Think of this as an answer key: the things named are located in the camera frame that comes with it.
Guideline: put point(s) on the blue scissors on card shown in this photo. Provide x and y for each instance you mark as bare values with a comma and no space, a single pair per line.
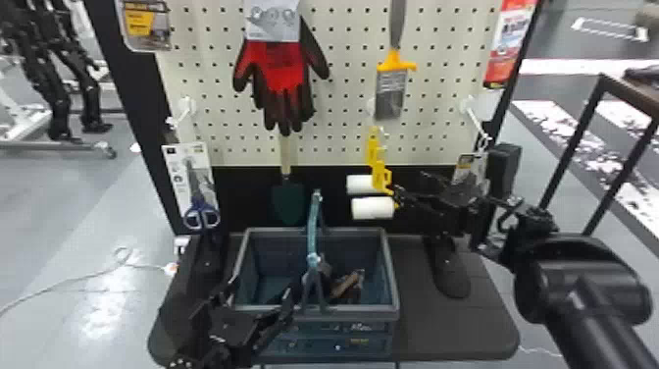
191,175

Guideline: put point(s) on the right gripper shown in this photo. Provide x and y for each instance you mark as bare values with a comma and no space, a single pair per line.
463,208

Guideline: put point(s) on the red and black gloves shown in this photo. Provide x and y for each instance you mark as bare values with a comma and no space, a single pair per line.
280,77

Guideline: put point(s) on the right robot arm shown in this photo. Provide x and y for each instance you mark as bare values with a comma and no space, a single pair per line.
582,293

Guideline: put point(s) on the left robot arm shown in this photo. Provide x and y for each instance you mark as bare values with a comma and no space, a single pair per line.
201,359

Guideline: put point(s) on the yellow paint brush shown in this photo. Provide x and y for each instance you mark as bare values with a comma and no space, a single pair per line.
392,85

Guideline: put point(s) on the black hand tool on card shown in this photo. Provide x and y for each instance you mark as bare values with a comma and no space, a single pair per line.
469,172

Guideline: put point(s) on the brown hand tool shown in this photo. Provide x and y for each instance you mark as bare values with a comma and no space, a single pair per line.
347,286

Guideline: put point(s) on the yellow tool pack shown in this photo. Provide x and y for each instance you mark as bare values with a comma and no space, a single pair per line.
141,23

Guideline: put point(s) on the white pegboard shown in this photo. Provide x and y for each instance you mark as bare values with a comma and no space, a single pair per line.
340,103

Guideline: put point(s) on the green trowel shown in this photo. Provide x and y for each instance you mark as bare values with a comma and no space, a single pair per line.
288,201

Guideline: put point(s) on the black side table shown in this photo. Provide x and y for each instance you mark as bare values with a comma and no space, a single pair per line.
628,123

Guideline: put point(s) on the red packet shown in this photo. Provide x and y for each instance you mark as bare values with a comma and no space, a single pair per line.
507,46

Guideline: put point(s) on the yellow paint roller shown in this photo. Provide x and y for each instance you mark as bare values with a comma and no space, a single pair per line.
371,208

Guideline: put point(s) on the blue basket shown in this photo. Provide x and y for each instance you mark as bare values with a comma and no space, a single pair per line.
314,311

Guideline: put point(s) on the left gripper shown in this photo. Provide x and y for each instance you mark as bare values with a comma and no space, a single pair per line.
231,330

